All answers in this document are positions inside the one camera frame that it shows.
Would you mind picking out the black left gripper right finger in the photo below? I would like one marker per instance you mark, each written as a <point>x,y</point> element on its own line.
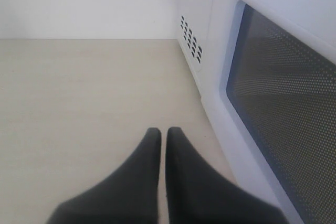
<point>197,193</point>

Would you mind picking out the white Midea microwave oven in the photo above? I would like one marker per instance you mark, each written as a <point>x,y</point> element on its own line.
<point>194,18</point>

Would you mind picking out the white microwave door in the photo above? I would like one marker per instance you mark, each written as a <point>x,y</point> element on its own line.
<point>269,92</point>

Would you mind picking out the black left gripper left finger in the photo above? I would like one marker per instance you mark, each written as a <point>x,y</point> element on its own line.
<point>128,195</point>

